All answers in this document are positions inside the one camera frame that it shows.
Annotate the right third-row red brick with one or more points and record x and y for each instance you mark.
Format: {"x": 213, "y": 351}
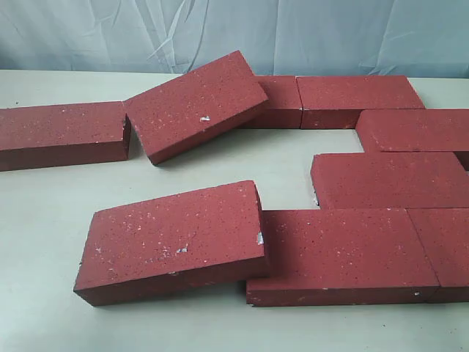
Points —
{"x": 389, "y": 180}

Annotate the front large red brick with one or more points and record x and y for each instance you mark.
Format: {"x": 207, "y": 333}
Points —
{"x": 341, "y": 257}

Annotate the right second-row red brick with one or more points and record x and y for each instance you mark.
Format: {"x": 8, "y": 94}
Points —
{"x": 415, "y": 130}

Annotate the white backdrop cloth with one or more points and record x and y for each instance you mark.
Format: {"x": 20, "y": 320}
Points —
{"x": 412, "y": 38}

